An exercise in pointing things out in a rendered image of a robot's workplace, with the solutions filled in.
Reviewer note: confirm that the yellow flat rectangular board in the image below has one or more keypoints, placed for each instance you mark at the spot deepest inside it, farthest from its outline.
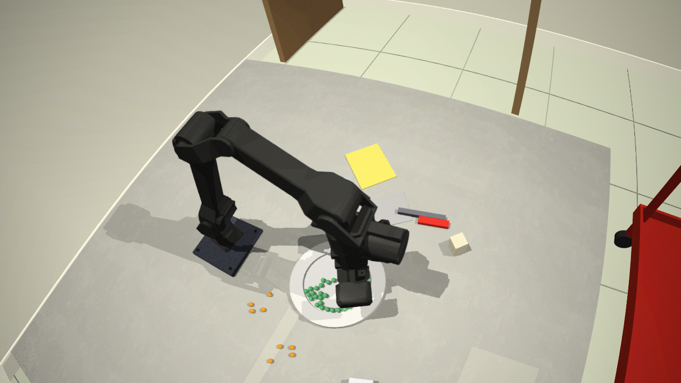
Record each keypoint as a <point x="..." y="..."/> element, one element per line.
<point x="370" y="166"/>

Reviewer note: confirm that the cream cube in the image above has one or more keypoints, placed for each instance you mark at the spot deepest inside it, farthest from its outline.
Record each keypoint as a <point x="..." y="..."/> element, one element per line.
<point x="458" y="244"/>

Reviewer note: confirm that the white round board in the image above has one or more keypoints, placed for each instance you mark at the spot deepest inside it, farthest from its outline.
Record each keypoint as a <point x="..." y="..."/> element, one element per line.
<point x="315" y="264"/>

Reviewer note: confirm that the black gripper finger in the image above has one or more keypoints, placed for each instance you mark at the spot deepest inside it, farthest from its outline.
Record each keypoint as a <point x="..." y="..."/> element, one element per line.
<point x="340" y="274"/>

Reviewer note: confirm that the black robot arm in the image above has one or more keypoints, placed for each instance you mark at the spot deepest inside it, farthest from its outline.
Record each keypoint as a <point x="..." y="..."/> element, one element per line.
<point x="327" y="199"/>

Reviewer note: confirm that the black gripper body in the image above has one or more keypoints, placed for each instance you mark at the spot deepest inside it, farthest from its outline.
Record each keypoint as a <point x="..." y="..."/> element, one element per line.
<point x="352" y="293"/>

